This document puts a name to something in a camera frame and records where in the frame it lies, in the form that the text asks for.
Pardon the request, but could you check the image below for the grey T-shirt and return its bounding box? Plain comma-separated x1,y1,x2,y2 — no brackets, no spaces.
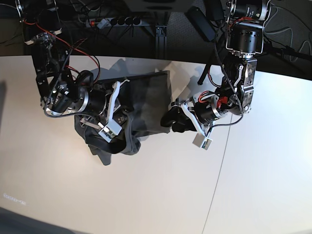
75,71,172,166

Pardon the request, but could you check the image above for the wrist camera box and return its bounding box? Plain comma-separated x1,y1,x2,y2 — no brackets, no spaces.
193,134,213,150
98,119,122,143

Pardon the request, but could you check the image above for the aluminium frame post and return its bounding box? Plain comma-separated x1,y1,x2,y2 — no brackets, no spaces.
154,12,169,59

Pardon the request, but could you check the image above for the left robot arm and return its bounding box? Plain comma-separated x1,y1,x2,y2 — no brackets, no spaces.
160,0,271,138

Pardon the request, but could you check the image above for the black power adapter brick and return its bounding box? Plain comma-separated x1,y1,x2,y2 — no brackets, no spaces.
185,6,220,42

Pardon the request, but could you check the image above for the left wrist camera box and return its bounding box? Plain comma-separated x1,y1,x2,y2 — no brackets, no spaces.
193,134,213,150

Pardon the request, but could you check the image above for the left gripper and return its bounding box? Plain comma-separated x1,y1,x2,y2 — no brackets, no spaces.
160,96,215,138

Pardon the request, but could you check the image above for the black tripod stand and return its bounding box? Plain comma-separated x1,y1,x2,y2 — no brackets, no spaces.
263,36,312,61

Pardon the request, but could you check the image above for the grey cable on floor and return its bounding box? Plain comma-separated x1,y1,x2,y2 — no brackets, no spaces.
264,4,312,65

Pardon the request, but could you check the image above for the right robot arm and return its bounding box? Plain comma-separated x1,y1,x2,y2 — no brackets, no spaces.
15,0,128,136

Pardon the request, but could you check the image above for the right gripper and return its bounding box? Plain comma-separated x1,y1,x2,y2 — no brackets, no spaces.
80,78,132,132

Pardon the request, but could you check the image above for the black power strip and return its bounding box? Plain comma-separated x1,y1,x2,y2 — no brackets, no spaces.
84,17,143,29

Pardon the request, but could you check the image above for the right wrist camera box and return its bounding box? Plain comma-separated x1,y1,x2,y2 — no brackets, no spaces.
98,119,122,143

